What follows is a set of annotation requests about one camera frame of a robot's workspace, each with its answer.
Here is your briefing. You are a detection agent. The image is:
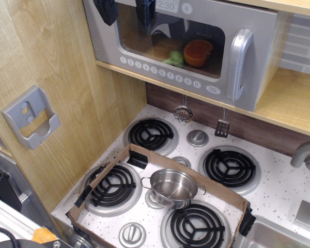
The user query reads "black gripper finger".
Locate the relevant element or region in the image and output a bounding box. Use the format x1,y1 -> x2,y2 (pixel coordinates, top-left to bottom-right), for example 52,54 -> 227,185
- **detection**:
93,0 -> 118,26
135,0 -> 156,28

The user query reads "silver toy microwave door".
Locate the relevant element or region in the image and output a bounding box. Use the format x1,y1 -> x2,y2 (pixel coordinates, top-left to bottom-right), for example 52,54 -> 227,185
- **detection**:
84,1 -> 279,111

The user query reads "green toy broccoli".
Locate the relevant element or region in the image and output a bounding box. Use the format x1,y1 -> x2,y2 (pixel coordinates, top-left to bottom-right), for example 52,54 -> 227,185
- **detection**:
163,51 -> 184,68

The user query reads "hanging metal strainer spoon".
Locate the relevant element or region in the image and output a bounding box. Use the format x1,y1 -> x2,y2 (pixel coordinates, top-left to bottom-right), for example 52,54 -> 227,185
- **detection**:
174,95 -> 194,123

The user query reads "back left black burner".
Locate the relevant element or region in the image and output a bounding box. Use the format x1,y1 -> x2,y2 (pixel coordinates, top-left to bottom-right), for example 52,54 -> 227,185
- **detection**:
122,118 -> 179,156

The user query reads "black burner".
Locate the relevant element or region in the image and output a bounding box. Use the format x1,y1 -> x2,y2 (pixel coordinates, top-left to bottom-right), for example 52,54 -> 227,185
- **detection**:
85,163 -> 142,217
122,118 -> 179,156
160,200 -> 231,248
197,145 -> 261,196

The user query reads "back grey stove knob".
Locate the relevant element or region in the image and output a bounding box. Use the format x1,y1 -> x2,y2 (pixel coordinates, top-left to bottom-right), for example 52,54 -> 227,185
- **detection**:
187,130 -> 209,147

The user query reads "grey stove knob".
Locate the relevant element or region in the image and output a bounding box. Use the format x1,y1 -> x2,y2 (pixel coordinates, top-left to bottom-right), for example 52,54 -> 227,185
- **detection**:
119,222 -> 147,248
187,130 -> 209,147
172,156 -> 191,168

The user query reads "hanging metal slotted spatula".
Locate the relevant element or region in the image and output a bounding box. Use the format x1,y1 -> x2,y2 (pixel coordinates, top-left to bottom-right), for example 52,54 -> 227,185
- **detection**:
214,108 -> 230,138

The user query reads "middle grey stove knob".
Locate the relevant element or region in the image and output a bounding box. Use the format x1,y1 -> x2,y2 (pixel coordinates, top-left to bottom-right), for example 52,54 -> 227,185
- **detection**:
172,156 -> 191,168

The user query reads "wooden shelf unit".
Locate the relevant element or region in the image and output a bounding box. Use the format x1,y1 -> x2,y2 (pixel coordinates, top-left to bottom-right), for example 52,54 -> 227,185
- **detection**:
96,1 -> 310,136

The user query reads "back right black burner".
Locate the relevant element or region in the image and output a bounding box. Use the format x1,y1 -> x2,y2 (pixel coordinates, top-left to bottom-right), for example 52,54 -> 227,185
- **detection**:
197,145 -> 261,196

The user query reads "front left black burner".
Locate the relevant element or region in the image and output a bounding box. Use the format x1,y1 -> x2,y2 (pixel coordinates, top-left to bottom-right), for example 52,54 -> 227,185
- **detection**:
85,163 -> 142,217

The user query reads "grey toy faucet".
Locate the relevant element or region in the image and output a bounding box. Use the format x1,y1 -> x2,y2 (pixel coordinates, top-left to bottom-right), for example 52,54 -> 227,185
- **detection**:
290,141 -> 310,170

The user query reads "front right black burner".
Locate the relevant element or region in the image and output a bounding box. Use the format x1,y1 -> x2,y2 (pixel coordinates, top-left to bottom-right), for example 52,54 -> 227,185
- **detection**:
160,200 -> 231,248

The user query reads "front grey stove knob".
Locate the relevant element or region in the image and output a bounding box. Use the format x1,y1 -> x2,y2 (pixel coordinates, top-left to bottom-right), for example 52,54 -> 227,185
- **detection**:
119,222 -> 147,248

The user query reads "silver toy sink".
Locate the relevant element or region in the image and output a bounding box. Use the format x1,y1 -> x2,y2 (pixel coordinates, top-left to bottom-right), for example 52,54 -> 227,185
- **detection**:
233,216 -> 310,248

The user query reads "grey wall phone holder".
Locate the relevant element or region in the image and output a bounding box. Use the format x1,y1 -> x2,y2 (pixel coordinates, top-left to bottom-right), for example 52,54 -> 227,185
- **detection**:
1,85 -> 60,150

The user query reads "brown cardboard frame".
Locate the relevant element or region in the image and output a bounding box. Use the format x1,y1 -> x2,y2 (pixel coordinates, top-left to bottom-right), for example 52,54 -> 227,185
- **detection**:
67,145 -> 256,247

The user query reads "steel pot with handles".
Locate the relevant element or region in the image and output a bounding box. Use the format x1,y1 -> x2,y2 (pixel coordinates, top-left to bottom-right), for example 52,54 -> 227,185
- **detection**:
141,169 -> 206,209

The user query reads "black cable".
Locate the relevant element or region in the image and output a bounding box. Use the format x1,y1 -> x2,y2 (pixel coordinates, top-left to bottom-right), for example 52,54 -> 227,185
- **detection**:
0,225 -> 19,248

